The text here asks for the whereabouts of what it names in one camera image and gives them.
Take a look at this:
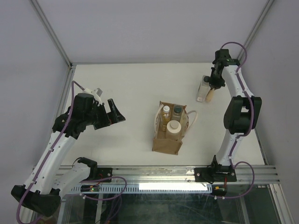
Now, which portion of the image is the yellow liquid bottle white cap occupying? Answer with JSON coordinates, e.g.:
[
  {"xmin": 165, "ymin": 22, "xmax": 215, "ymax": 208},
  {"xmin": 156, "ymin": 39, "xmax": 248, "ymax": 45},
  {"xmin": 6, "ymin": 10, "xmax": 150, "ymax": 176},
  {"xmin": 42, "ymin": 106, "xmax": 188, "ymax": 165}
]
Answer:
[{"xmin": 162, "ymin": 105, "xmax": 171, "ymax": 125}]

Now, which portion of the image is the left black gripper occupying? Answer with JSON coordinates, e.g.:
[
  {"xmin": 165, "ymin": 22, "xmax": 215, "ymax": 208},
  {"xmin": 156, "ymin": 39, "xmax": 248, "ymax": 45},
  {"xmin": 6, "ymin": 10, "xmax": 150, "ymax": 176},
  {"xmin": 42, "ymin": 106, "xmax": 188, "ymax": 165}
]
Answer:
[{"xmin": 84, "ymin": 98, "xmax": 125, "ymax": 130}]

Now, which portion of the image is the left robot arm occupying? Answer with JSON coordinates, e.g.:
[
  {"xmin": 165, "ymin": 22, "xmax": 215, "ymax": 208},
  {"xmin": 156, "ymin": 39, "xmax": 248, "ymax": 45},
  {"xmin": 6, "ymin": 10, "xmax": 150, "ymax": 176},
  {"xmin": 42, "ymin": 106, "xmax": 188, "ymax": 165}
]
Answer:
[{"xmin": 11, "ymin": 93, "xmax": 126, "ymax": 217}]

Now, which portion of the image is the slotted cable duct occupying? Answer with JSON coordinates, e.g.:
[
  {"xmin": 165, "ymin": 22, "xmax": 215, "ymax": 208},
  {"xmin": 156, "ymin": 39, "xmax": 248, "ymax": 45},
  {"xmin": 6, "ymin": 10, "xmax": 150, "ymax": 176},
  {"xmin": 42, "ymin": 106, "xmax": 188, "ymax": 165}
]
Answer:
[{"xmin": 69, "ymin": 182, "xmax": 212, "ymax": 194}]

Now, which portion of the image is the clear square bottle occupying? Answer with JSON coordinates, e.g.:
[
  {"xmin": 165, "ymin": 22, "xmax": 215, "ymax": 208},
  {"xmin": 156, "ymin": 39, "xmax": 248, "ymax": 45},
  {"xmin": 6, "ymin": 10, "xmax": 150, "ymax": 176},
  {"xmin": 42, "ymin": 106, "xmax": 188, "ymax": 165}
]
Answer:
[
  {"xmin": 196, "ymin": 76, "xmax": 211, "ymax": 102},
  {"xmin": 171, "ymin": 105, "xmax": 184, "ymax": 122}
]

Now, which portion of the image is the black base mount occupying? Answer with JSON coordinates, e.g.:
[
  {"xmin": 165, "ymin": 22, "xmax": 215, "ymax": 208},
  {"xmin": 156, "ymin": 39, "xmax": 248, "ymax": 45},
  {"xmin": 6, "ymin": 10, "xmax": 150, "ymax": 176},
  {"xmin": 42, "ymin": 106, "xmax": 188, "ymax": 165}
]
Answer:
[
  {"xmin": 194, "ymin": 167, "xmax": 237, "ymax": 184},
  {"xmin": 94, "ymin": 167, "xmax": 113, "ymax": 182}
]

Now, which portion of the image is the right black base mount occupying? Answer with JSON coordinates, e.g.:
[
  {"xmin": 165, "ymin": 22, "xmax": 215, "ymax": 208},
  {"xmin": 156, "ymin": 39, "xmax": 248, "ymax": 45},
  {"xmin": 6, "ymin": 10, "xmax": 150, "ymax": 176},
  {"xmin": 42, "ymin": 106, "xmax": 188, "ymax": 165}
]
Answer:
[{"xmin": 194, "ymin": 167, "xmax": 237, "ymax": 184}]

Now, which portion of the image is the aluminium frame post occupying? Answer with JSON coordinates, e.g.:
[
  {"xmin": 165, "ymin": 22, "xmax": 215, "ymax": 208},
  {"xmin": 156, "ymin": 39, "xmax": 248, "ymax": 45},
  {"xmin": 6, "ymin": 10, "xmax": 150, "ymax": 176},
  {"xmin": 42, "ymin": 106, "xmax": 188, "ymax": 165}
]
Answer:
[
  {"xmin": 29, "ymin": 0, "xmax": 72, "ymax": 68},
  {"xmin": 240, "ymin": 0, "xmax": 276, "ymax": 51}
]

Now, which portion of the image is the aluminium mounting rail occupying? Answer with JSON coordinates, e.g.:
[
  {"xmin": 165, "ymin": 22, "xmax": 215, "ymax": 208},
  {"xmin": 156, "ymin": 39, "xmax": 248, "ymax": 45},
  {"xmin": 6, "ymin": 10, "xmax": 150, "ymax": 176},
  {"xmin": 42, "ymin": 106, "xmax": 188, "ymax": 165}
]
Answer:
[{"xmin": 56, "ymin": 165, "xmax": 281, "ymax": 185}]

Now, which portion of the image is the beige squeeze tube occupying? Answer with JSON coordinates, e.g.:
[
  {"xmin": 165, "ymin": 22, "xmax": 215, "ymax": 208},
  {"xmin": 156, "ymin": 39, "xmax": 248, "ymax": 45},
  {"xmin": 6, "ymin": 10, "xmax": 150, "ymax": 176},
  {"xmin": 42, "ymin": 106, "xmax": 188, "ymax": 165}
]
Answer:
[{"xmin": 205, "ymin": 88, "xmax": 215, "ymax": 103}]

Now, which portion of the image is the clear square bottle rear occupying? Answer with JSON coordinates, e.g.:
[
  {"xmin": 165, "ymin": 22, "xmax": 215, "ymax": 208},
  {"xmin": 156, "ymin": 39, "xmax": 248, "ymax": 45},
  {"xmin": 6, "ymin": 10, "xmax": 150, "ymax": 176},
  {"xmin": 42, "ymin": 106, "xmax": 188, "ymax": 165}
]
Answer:
[{"xmin": 171, "ymin": 105, "xmax": 184, "ymax": 122}]

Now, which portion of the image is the left aluminium frame post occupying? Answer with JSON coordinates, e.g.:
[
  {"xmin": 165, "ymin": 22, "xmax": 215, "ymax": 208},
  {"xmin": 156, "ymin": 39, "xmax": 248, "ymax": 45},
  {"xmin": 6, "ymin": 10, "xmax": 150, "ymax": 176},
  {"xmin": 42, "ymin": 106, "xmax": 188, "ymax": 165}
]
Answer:
[{"xmin": 29, "ymin": 0, "xmax": 72, "ymax": 68}]

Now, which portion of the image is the right aluminium frame post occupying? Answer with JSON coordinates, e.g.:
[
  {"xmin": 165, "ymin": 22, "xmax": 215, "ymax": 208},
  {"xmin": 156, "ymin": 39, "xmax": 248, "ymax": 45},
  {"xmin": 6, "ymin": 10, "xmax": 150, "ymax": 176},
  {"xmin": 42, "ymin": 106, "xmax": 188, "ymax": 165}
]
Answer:
[{"xmin": 240, "ymin": 0, "xmax": 276, "ymax": 51}]

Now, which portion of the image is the burlap canvas tote bag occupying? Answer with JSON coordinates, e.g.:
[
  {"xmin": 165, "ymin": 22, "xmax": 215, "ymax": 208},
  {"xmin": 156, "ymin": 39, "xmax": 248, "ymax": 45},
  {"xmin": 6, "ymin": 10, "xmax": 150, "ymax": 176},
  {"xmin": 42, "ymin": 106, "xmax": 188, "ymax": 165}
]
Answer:
[{"xmin": 152, "ymin": 101, "xmax": 198, "ymax": 155}]

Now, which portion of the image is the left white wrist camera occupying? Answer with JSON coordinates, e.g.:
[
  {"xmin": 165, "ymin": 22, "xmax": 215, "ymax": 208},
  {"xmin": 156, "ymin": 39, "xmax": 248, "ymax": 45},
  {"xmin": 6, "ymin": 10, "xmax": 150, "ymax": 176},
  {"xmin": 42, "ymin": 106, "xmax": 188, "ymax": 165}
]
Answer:
[{"xmin": 83, "ymin": 88, "xmax": 102, "ymax": 104}]

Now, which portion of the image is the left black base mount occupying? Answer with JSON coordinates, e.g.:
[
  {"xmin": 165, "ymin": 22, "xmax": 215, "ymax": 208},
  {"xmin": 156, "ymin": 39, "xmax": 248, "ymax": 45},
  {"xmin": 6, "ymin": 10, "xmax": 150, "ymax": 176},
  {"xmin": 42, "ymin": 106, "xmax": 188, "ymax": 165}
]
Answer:
[{"xmin": 94, "ymin": 167, "xmax": 113, "ymax": 182}]

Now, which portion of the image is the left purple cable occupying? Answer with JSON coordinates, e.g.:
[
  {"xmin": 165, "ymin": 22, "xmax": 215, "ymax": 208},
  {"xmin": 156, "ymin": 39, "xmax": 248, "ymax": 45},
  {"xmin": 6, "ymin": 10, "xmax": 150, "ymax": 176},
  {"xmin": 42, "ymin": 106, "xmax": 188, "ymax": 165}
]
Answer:
[{"xmin": 16, "ymin": 80, "xmax": 88, "ymax": 224}]

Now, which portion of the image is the clear square bottle front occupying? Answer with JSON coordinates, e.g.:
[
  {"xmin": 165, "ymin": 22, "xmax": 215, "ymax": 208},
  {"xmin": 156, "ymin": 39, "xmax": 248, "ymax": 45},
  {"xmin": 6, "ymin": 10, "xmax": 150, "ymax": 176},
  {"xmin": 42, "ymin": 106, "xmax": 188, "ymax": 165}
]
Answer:
[{"xmin": 196, "ymin": 76, "xmax": 211, "ymax": 102}]

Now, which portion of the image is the small circuit board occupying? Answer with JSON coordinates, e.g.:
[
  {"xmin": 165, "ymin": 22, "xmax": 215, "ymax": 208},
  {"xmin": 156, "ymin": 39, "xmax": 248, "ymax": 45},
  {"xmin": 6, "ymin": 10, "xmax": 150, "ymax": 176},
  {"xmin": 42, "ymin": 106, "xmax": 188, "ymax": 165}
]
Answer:
[{"xmin": 80, "ymin": 185, "xmax": 101, "ymax": 192}]

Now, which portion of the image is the white round cap bottle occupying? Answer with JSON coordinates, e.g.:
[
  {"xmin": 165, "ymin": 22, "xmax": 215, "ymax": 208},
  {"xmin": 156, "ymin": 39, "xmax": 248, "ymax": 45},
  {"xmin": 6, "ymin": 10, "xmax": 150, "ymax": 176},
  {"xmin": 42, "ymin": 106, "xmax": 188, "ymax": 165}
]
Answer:
[{"xmin": 165, "ymin": 120, "xmax": 182, "ymax": 141}]

